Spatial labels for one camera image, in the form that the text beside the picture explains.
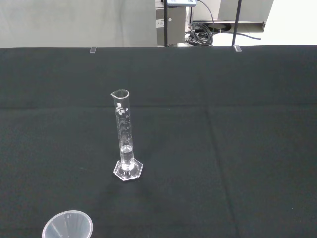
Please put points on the black bench cloth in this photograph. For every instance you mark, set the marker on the black bench cloth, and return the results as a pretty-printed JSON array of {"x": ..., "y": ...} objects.
[{"x": 223, "y": 148}]

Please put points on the grey metal cabinet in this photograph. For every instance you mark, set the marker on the grey metal cabinet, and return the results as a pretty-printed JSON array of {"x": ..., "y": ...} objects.
[{"x": 175, "y": 27}]

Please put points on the black tripod pole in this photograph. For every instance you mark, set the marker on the black tripod pole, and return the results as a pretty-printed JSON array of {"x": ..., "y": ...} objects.
[
  {"x": 165, "y": 24},
  {"x": 236, "y": 22}
]

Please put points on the clear cloth clip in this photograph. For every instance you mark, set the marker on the clear cloth clip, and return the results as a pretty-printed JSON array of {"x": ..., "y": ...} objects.
[
  {"x": 92, "y": 50},
  {"x": 237, "y": 47}
]

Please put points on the grey device box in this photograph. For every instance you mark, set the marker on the grey device box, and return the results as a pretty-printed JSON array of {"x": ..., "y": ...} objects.
[{"x": 182, "y": 2}]

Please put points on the clear plastic funnel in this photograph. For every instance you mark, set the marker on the clear plastic funnel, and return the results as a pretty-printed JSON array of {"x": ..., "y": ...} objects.
[{"x": 74, "y": 224}]

